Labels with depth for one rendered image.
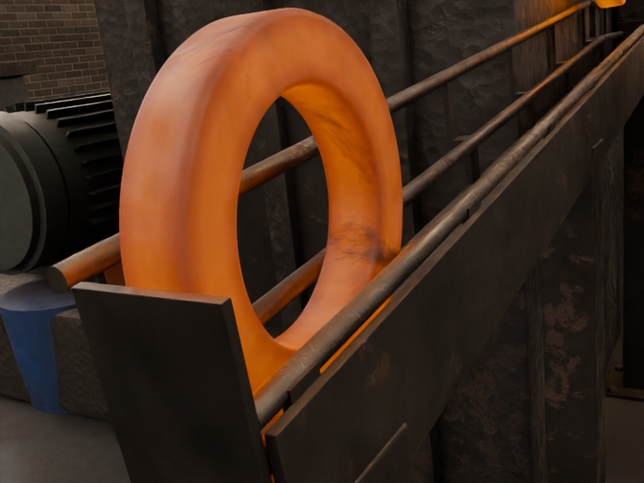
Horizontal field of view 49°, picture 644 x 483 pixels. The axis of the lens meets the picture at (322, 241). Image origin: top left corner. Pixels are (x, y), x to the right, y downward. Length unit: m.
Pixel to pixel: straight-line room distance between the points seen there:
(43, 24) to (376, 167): 7.74
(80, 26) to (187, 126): 8.12
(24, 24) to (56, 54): 0.44
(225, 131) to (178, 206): 0.04
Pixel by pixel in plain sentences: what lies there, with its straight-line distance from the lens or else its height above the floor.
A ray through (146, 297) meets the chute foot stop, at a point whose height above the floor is 0.65.
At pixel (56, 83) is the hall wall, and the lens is 8.05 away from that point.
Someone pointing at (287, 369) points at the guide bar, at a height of 0.61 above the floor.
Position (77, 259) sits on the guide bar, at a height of 0.66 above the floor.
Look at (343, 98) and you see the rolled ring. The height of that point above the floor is 0.71.
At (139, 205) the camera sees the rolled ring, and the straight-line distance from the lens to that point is 0.26.
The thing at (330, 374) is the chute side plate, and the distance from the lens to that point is 0.29.
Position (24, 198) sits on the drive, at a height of 0.49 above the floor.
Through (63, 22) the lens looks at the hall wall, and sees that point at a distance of 8.23.
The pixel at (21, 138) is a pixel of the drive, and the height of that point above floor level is 0.62.
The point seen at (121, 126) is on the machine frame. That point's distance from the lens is 1.28.
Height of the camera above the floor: 0.73
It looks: 15 degrees down
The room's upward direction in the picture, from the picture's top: 7 degrees counter-clockwise
